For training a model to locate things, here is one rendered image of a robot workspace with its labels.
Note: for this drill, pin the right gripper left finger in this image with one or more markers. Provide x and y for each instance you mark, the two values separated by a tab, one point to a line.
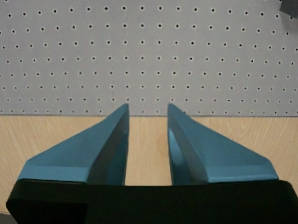
86	155

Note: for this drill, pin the grey perforated plate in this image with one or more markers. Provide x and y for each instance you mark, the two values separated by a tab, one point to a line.
86	58

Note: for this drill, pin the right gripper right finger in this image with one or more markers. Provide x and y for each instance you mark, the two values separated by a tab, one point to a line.
212	157

